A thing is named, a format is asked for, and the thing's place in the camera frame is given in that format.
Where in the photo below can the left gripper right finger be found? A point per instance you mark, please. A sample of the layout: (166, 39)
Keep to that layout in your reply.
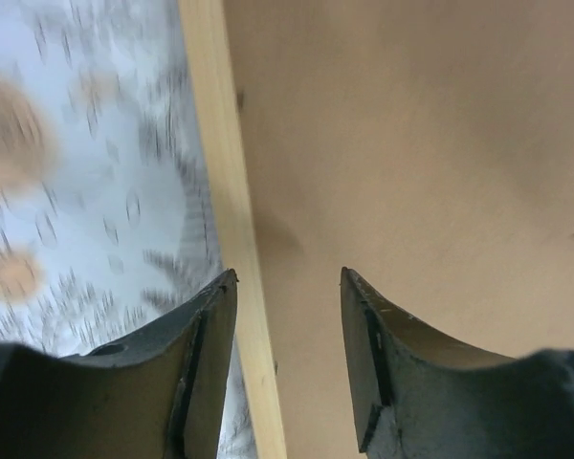
(419, 393)

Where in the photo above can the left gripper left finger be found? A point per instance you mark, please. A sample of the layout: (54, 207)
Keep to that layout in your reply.
(157, 392)

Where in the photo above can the wooden picture frame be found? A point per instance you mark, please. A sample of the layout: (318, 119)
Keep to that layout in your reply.
(429, 145)

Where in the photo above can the floral patterned table mat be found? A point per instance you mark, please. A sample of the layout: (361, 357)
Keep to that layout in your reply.
(106, 222)

